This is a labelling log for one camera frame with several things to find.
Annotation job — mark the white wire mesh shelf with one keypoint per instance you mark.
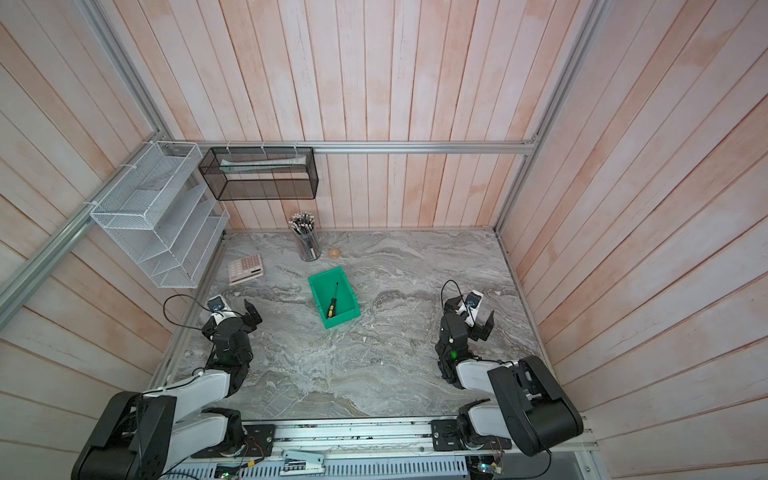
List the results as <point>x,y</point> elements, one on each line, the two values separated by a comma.
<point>165,221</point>

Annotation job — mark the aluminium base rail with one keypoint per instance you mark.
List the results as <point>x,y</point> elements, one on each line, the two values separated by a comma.
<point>388,448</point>

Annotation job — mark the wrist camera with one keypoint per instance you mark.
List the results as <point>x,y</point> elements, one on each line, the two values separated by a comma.
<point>469,307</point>
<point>219,308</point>

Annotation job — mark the black mesh wall basket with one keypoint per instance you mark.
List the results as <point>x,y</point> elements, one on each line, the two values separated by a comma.
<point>260,173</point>

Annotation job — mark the black yellow screwdriver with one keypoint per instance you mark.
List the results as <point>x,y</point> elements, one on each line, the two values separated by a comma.
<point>331,311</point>

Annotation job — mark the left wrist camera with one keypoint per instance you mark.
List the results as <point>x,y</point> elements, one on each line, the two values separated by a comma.
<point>219,308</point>

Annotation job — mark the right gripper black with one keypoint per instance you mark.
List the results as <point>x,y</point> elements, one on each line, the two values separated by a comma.
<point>481,332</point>

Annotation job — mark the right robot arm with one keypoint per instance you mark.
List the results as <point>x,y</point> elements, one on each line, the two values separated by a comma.
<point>525,403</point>

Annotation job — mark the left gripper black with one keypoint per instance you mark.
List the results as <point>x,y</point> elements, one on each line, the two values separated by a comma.
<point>249,317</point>

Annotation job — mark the clear cup of pencils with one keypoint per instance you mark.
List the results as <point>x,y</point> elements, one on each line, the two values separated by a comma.
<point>303,226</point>

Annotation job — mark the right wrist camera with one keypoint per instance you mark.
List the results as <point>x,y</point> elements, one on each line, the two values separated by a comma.
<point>469,307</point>

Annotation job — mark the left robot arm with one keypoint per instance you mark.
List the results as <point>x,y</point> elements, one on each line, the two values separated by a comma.
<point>144,435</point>

